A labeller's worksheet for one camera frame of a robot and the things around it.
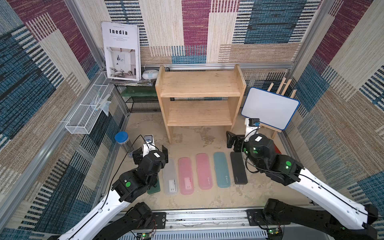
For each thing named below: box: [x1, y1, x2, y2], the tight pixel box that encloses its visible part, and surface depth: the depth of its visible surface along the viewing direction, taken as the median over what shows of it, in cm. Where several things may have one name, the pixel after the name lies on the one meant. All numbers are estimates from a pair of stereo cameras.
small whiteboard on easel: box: [241, 77, 301, 139], surface depth 95 cm
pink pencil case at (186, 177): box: [178, 157, 195, 196], surface depth 87 cm
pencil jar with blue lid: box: [115, 131, 134, 158], surface depth 84 cm
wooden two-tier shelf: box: [155, 64, 247, 144], surface depth 80 cm
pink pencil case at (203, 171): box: [195, 153, 213, 190], surface depth 91 cm
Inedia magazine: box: [101, 21, 142, 82], surface depth 79 cm
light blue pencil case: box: [213, 151, 232, 189], surface depth 91 cm
